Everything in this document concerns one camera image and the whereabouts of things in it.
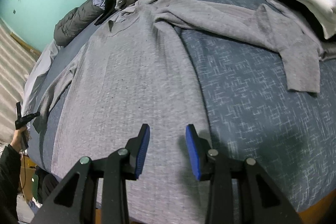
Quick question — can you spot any grey knit sweater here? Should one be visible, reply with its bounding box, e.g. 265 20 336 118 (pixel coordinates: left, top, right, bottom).
32 0 325 224

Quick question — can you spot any person left forearm black sleeve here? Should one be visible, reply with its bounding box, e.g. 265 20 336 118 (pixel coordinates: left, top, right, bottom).
1 144 21 223

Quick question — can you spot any person left hand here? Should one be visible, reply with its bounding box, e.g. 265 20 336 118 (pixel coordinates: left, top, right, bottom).
10 126 27 152

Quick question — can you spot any striped curtain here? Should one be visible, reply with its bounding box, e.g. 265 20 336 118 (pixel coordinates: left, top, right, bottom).
0 22 35 144

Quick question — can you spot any blue patterned bed sheet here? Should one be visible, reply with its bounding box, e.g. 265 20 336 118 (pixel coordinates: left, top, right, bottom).
26 0 336 224

